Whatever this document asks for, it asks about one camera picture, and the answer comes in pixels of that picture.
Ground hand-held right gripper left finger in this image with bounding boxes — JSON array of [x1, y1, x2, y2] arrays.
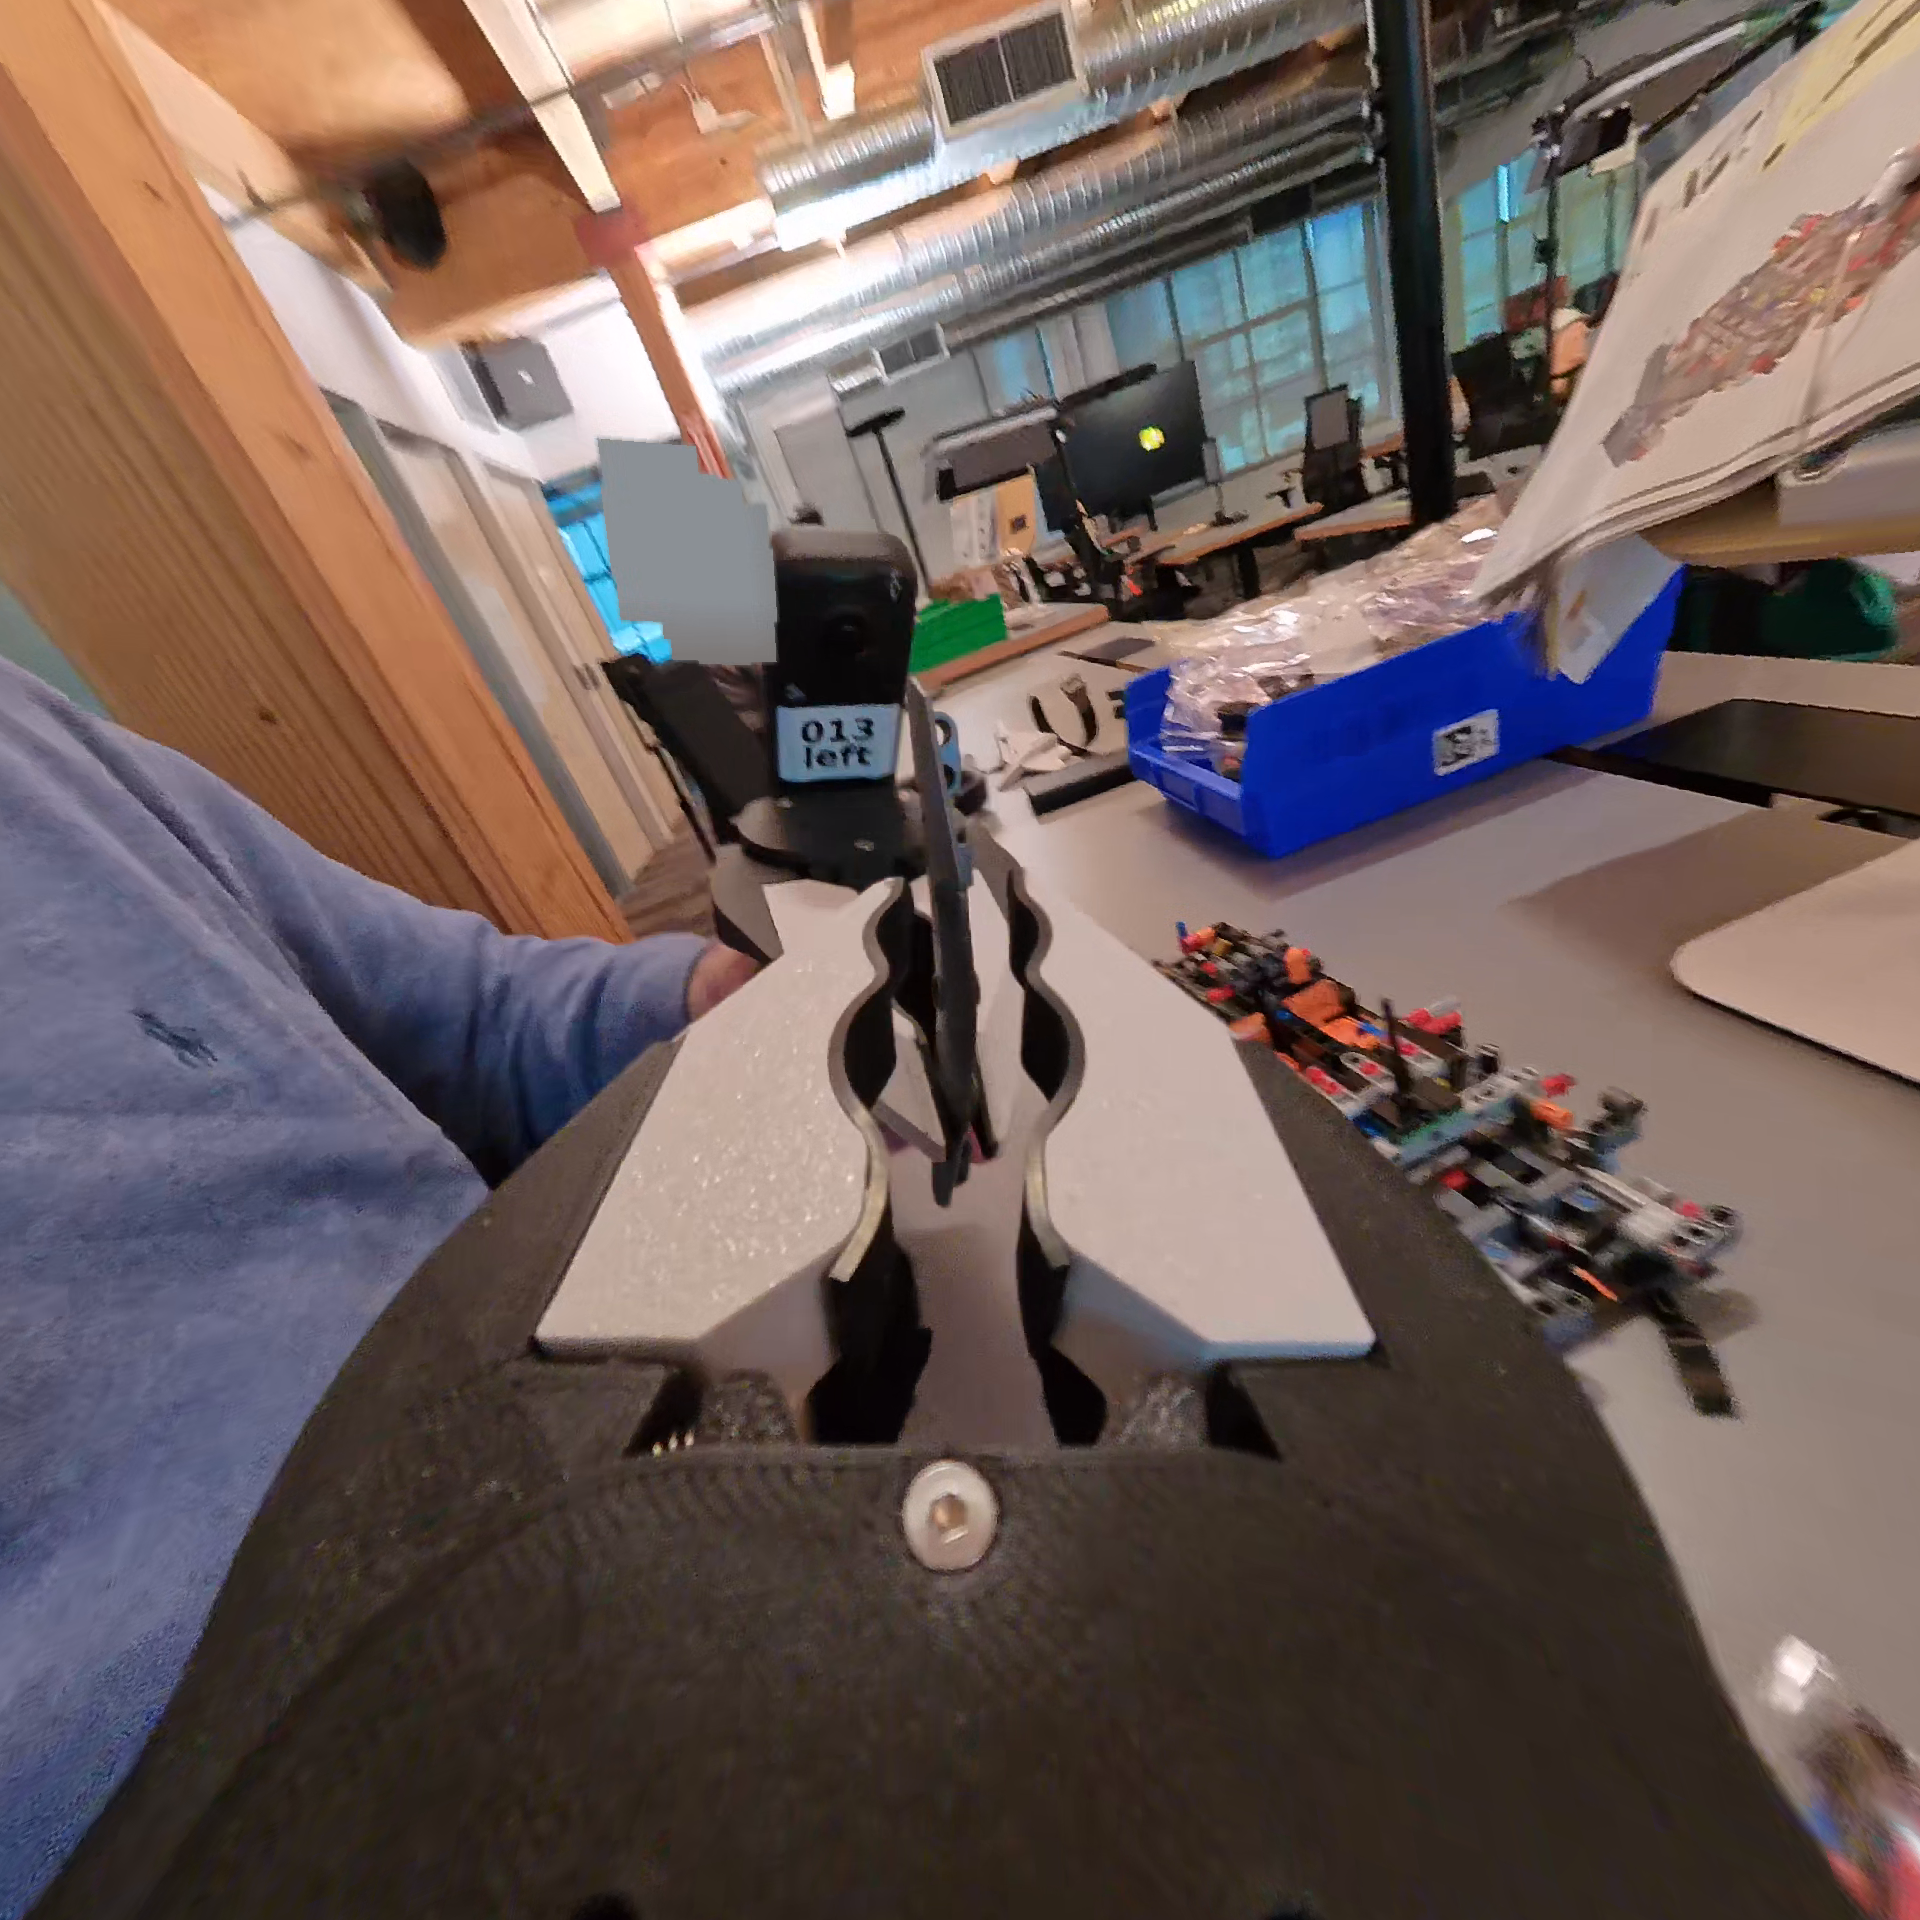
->
[[535, 874, 924, 1444]]

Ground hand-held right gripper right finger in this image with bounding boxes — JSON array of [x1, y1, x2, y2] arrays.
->
[[984, 859, 1379, 1444]]

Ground dark grey lego beam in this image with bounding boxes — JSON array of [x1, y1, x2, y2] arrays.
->
[[903, 681, 998, 1209]]

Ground multicoloured lego technic model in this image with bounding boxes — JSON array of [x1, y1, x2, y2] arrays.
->
[[1156, 916, 1752, 1352]]

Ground person's left forearm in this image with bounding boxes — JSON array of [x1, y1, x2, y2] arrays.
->
[[227, 808, 718, 1201]]

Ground clear bags of lego parts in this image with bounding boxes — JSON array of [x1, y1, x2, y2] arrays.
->
[[1164, 502, 1549, 749]]

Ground zip bag of lego pins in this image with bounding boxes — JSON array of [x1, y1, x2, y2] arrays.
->
[[1748, 1634, 1920, 1920]]

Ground lego instruction booklet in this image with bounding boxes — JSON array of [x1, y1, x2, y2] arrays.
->
[[1476, 0, 1920, 599]]

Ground black office chair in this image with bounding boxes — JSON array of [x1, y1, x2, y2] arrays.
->
[[602, 653, 781, 864]]

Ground green storage bin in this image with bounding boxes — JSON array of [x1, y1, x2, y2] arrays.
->
[[909, 594, 1009, 678]]

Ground black floor lamp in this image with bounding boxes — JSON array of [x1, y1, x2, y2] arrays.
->
[[838, 400, 931, 594]]

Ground grey screen on stand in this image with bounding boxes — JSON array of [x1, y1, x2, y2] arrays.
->
[[934, 420, 1070, 502]]

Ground blue storage bin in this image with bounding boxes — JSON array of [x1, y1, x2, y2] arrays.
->
[[1127, 569, 1690, 860]]

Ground black monitor screen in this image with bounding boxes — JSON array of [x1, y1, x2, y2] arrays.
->
[[1059, 358, 1207, 518]]

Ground white ceiling vent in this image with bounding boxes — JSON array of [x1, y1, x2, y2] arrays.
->
[[919, 7, 1084, 138]]

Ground black steel column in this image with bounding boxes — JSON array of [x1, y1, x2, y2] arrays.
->
[[1371, 0, 1463, 525]]

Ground green cloth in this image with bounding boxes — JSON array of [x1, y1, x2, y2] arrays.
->
[[1671, 557, 1902, 662]]

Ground black head strap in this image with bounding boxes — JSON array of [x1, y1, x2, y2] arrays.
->
[[1029, 675, 1144, 745]]

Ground black wall box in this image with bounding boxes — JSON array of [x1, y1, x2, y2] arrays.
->
[[463, 337, 574, 426]]

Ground silver air duct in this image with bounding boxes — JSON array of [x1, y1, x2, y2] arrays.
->
[[706, 59, 1381, 391]]

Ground beige stand base plate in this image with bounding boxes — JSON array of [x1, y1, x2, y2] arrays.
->
[[1642, 440, 1920, 1084]]

